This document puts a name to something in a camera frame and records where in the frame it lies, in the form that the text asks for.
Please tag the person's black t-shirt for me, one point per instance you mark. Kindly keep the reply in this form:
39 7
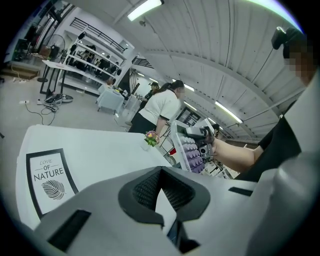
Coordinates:
280 145

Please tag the black framed leaf print picture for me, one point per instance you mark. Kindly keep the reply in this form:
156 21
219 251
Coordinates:
50 180

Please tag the table with white cloth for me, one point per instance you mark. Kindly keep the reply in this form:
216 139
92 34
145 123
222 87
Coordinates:
110 100

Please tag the white power strip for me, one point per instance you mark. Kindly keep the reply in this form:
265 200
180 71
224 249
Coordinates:
24 102

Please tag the person's right forearm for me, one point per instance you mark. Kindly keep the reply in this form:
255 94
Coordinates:
232 157

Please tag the pink flowers in white pot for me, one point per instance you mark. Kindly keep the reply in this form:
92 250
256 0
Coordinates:
152 137

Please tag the white high table black legs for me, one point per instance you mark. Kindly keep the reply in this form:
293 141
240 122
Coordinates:
53 63

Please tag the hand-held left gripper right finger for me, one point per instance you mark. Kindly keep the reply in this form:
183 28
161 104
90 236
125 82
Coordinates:
200 202

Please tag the black and white floor device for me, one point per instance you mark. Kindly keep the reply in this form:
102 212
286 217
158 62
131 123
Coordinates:
58 99

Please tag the person's head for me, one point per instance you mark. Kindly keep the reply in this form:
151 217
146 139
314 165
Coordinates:
303 65

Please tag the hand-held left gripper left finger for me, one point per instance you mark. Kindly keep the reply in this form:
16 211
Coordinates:
126 202

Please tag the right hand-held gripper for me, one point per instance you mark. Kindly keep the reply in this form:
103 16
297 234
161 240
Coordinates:
206 151

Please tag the white calculator with purple keys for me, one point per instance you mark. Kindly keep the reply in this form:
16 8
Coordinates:
181 150

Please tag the white shelving unit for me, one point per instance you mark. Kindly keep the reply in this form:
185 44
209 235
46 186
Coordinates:
72 82

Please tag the black standing fan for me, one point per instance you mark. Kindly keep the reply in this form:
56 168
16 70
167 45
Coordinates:
56 43

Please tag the small ceiling sensor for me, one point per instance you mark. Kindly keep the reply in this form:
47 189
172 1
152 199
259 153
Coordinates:
142 23

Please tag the long ceiling light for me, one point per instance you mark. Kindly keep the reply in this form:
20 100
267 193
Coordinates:
189 88
228 111
145 8

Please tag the black head-worn camera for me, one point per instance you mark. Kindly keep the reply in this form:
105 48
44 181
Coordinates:
278 37

